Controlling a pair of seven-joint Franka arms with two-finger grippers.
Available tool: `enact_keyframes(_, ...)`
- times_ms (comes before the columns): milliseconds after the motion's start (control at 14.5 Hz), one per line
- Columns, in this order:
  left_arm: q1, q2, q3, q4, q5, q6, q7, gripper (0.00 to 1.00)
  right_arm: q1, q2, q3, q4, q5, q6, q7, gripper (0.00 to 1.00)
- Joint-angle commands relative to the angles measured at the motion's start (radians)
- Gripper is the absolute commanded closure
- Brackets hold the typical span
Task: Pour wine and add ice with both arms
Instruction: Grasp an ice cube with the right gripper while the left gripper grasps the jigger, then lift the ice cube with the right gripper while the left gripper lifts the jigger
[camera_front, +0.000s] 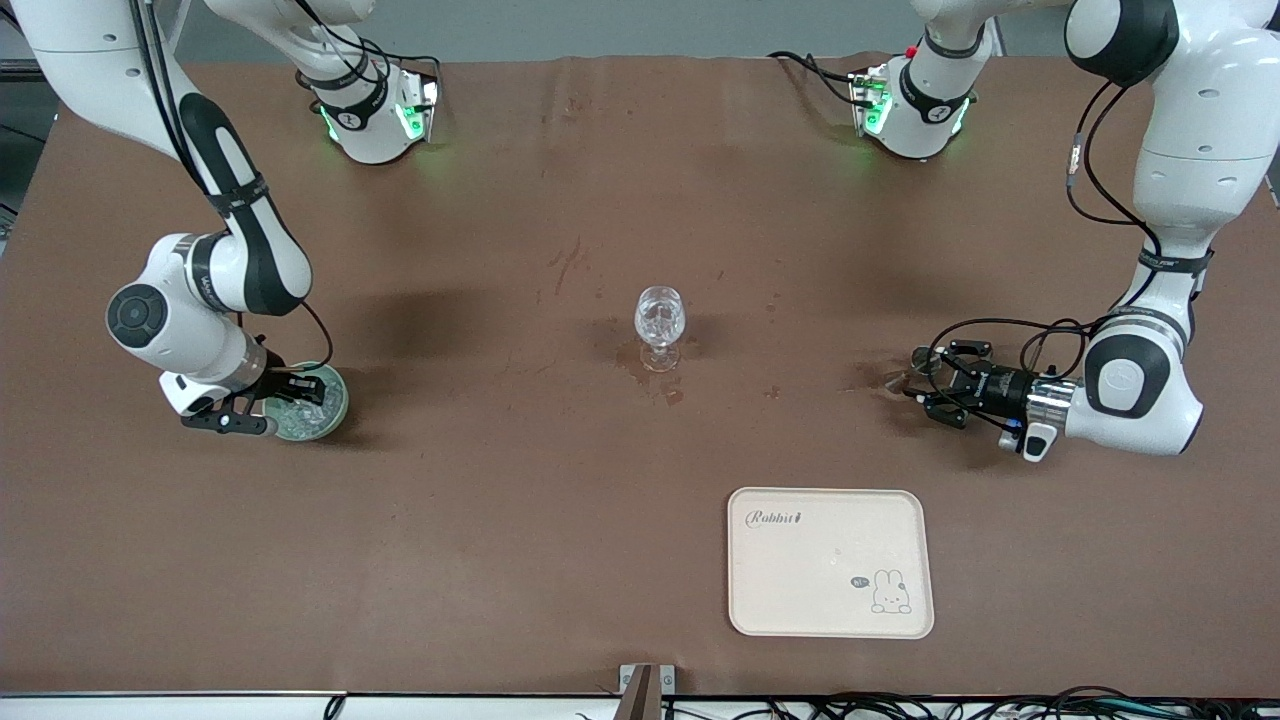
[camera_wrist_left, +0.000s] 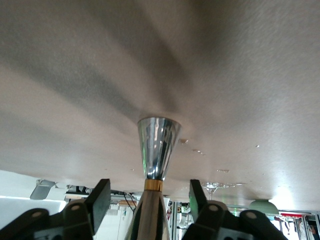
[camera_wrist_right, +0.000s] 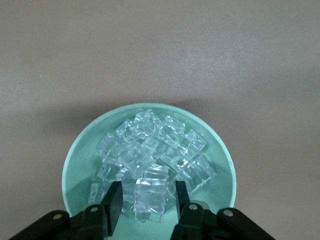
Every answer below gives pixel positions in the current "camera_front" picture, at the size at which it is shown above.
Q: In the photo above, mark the metal table edge bracket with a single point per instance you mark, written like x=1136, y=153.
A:
x=640, y=695

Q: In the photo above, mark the steel double jigger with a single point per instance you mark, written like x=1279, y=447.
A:
x=900, y=380

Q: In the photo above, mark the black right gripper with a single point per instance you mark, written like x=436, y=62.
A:
x=273, y=382

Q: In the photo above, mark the aluminium profile frame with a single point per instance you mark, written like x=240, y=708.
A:
x=15, y=68

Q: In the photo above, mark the pale green bowl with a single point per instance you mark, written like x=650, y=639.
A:
x=341, y=405

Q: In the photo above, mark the cream tray with rabbit print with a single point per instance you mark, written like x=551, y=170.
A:
x=830, y=590

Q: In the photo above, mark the brown liquid puddle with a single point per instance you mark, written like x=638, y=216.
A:
x=668, y=390

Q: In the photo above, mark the clear ice cubes pile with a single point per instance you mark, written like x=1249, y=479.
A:
x=305, y=420

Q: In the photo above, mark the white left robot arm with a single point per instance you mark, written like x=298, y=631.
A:
x=1200, y=130

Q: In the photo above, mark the brown table cover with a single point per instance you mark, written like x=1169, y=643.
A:
x=500, y=500

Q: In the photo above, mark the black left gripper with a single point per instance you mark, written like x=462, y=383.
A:
x=993, y=386

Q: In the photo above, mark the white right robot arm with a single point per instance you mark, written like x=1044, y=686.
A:
x=170, y=330

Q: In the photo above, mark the clear stemmed wine glass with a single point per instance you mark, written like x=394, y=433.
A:
x=660, y=318

